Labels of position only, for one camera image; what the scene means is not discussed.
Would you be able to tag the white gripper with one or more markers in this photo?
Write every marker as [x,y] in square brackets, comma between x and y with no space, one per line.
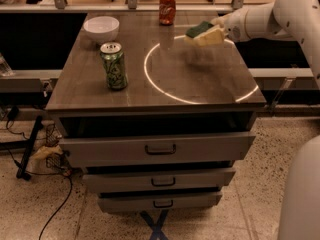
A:
[235,26]

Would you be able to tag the green and yellow sponge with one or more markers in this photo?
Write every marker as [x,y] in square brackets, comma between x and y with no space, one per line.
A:
[205,34]

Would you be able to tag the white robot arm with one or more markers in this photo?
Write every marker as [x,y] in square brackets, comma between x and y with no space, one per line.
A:
[297,20]

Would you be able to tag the red soda can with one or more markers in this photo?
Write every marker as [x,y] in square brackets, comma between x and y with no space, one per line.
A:
[167,11]

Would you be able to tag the green soda can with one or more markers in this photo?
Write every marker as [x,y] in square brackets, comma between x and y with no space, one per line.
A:
[112,57]

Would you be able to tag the white bowl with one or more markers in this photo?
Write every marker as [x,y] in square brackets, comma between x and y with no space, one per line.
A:
[102,29]

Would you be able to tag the grey drawer cabinet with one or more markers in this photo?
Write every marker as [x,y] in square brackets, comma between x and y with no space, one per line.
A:
[174,88]

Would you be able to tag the top grey drawer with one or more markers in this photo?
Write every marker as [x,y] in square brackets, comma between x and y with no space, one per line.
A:
[149,150]

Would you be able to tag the grey drawer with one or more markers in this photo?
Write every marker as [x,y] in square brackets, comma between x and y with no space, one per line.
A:
[159,202]
[149,150]
[158,180]

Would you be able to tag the middle grey drawer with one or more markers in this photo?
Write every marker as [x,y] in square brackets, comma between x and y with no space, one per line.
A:
[158,180]

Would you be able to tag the bottom grey drawer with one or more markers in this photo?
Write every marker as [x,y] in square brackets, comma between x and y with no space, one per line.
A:
[159,202]

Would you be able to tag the blue tape cross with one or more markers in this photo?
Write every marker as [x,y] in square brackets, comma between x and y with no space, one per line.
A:
[156,226]

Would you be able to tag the black bar on floor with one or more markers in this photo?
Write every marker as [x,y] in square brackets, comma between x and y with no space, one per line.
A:
[21,173]

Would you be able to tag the wire mesh basket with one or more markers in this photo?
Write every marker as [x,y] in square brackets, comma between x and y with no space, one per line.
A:
[56,158]

